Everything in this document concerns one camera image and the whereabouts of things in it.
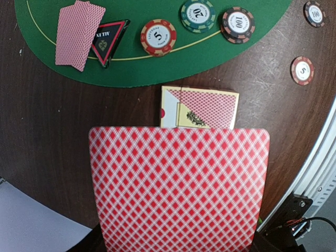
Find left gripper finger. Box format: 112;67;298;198
69;224;105;252

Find red backed card deck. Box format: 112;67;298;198
89;127;270;251

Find black red triangular dealer button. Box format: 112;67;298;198
91;19;131;68

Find orange chips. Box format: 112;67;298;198
140;19;177;57

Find dealt red card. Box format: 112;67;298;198
55;1;106;72

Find green chips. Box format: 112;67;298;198
180;0;216;33

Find dark chips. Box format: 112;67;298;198
220;6;255;44

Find orange poker chip stack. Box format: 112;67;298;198
290;56;314;86

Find dark red poker chip stack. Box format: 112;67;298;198
303;1;326;28

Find round green poker mat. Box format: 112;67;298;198
14;0;295;89

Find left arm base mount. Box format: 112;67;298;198
251;194;336;252

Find front aluminium rail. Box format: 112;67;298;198
257;102;335;232

